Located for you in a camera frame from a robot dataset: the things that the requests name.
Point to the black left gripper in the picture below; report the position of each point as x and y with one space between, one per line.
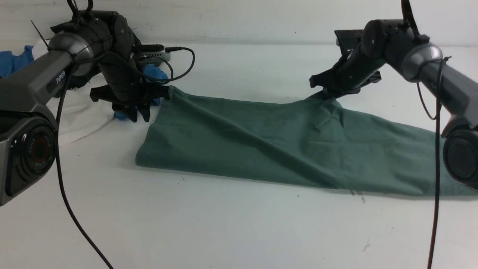
126 91

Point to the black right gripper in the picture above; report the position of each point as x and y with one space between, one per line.
352 72

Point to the green long-sleeve top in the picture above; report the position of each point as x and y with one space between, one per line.
310 143

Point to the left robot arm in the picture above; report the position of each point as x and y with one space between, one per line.
92 41

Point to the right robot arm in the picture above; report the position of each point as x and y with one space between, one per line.
417 60

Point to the white garment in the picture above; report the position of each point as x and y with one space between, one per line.
81 116

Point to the dark grey garment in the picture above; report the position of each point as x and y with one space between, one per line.
77 80

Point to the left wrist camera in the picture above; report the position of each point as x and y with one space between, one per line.
151 51

